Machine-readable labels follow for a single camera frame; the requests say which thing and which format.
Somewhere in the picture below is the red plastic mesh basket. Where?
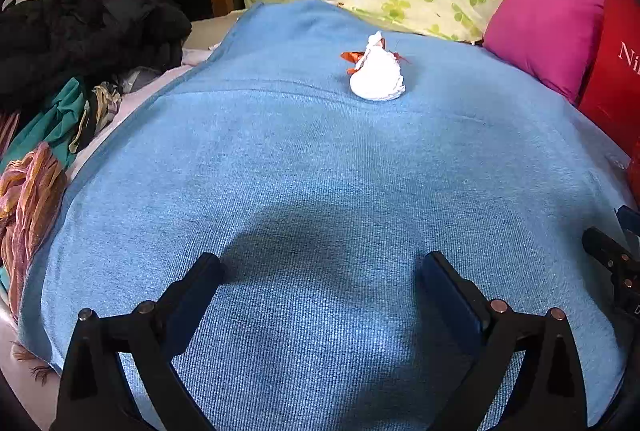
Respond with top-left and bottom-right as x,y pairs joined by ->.
626,143 -> 640,204

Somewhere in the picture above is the pink orange striped cloth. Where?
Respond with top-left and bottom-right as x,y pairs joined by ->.
1,142 -> 67,318

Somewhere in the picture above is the teal cloth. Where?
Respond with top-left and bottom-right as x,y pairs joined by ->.
1,78 -> 86,171

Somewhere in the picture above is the black fuzzy garment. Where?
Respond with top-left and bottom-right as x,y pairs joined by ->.
1,0 -> 191,112

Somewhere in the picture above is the pink pillow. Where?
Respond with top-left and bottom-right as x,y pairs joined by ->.
483,0 -> 604,104

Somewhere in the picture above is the orange white wrapper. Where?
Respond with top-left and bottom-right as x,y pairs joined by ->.
341,31 -> 406,102

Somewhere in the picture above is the red Nilrich shopping bag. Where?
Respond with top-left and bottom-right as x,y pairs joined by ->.
577,0 -> 640,157

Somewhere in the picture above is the blue bed blanket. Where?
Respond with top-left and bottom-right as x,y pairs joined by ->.
18,0 -> 632,430

